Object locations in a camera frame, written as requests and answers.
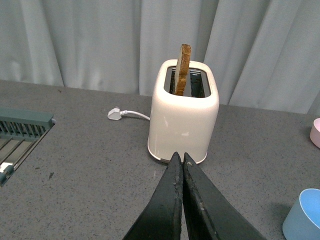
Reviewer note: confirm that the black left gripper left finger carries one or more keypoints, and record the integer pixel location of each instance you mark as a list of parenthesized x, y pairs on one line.
[(161, 219)]

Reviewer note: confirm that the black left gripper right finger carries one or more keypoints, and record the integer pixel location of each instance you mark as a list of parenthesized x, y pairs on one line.
[(209, 216)]

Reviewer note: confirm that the cream white toaster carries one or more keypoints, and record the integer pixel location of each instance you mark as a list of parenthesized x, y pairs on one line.
[(182, 124)]

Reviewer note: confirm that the light blue plastic cup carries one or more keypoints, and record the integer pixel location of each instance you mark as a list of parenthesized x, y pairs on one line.
[(303, 220)]

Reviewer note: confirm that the pink plastic bowl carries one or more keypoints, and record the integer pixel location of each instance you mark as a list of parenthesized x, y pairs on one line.
[(315, 132)]

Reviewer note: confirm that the toasted bread slice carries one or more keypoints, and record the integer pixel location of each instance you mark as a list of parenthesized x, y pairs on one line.
[(182, 68)]

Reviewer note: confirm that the green dish rack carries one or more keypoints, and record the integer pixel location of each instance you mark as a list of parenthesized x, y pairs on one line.
[(20, 132)]

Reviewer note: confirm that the grey pleated curtain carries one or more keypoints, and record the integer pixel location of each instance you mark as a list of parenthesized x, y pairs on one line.
[(263, 53)]

